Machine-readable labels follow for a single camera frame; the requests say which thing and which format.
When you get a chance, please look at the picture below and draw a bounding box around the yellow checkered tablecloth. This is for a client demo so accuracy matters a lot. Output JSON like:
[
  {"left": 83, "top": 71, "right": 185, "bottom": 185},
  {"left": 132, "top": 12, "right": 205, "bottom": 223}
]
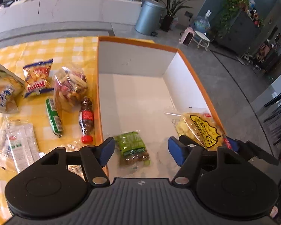
[{"left": 0, "top": 37, "right": 102, "bottom": 224}]

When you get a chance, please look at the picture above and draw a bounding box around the water jug with pump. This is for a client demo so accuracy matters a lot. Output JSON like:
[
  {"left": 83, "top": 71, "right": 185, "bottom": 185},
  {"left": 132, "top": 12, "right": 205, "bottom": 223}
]
[{"left": 194, "top": 10, "right": 212, "bottom": 34}]

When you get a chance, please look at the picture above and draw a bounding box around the yellow snack packet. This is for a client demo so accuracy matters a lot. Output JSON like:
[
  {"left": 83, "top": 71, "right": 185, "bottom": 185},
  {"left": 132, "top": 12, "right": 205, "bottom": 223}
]
[{"left": 164, "top": 108, "right": 232, "bottom": 151}]

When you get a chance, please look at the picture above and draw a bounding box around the beige potato chip bag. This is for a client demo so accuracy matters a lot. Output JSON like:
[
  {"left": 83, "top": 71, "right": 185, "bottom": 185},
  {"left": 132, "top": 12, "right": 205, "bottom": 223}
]
[{"left": 0, "top": 64, "right": 25, "bottom": 114}]

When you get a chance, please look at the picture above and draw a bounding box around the dark grey cabinet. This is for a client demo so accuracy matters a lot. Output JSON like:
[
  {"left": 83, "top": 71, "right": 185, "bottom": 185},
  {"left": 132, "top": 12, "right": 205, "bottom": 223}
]
[{"left": 215, "top": 10, "right": 261, "bottom": 55}]

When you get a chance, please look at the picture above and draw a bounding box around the Mimi snack bag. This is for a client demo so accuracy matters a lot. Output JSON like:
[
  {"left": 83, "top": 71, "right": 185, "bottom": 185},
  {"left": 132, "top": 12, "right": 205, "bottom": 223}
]
[{"left": 23, "top": 58, "right": 54, "bottom": 98}]

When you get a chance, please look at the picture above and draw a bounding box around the pink small heater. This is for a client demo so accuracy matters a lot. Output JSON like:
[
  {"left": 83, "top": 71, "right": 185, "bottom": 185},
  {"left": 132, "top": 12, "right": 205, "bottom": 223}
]
[{"left": 179, "top": 27, "right": 195, "bottom": 46}]

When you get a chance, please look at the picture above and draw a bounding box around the orange cardboard box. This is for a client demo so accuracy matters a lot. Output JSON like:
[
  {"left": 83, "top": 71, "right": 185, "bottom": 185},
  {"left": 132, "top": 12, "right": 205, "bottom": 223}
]
[{"left": 95, "top": 37, "right": 221, "bottom": 179}]

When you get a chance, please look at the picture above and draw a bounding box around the green nut packet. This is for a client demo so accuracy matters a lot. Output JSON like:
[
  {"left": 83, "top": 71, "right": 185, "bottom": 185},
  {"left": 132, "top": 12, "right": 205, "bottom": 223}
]
[{"left": 113, "top": 131, "right": 151, "bottom": 169}]

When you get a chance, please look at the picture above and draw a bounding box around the white round stool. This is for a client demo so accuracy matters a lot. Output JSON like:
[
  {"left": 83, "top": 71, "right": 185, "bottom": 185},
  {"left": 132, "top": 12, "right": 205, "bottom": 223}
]
[{"left": 193, "top": 31, "right": 210, "bottom": 51}]

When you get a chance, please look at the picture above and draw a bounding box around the white spicy strip packet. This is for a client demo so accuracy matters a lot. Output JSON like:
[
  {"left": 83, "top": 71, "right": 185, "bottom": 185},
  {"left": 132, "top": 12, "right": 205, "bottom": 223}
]
[{"left": 6, "top": 123, "right": 40, "bottom": 173}]

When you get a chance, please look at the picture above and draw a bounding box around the grey metal trash bin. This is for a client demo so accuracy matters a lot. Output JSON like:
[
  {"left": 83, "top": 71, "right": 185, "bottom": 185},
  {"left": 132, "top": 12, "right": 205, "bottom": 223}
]
[{"left": 135, "top": 0, "right": 165, "bottom": 36}]

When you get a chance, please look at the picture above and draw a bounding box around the clear white candy bag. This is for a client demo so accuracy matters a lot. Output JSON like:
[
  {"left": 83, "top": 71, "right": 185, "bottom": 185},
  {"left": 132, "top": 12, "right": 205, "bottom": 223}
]
[{"left": 0, "top": 118, "right": 21, "bottom": 173}]

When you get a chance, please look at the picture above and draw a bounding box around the small cola bottle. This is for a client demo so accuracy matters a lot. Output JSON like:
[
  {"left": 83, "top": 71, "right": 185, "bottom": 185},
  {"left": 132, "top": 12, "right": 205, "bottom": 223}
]
[{"left": 78, "top": 97, "right": 94, "bottom": 144}]

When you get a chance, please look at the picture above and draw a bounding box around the potted long-leaf plant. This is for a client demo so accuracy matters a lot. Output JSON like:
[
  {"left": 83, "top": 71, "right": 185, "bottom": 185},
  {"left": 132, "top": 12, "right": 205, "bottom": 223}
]
[{"left": 159, "top": 0, "right": 201, "bottom": 32}]

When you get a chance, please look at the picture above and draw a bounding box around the green sausage stick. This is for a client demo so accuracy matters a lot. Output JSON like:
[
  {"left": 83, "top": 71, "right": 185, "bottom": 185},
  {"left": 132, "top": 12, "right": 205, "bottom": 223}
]
[{"left": 46, "top": 97, "right": 63, "bottom": 138}]

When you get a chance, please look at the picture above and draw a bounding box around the trailing green plant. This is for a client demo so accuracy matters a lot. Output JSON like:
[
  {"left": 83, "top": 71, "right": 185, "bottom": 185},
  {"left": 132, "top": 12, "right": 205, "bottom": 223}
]
[{"left": 217, "top": 0, "right": 249, "bottom": 38}]

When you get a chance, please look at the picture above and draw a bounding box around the white TV console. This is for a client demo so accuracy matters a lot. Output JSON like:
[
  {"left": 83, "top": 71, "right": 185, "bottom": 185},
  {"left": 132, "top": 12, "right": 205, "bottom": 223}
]
[{"left": 0, "top": 0, "right": 141, "bottom": 33}]

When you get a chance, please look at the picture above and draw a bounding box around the clear dried fruit bag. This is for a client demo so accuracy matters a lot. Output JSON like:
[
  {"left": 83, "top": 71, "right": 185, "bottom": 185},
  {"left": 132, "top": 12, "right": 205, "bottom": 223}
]
[{"left": 53, "top": 66, "right": 88, "bottom": 112}]

